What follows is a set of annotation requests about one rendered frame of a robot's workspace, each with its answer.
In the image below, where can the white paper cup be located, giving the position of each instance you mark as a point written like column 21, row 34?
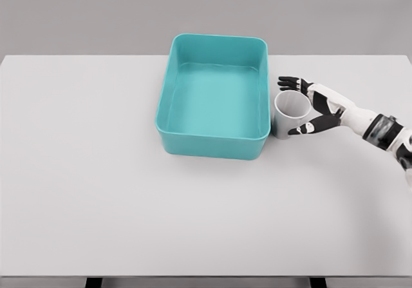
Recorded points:
column 291, row 114

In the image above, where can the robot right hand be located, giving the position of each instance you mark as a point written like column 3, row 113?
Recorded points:
column 328, row 102

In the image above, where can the teal plastic basket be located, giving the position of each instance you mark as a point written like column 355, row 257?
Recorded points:
column 212, row 98

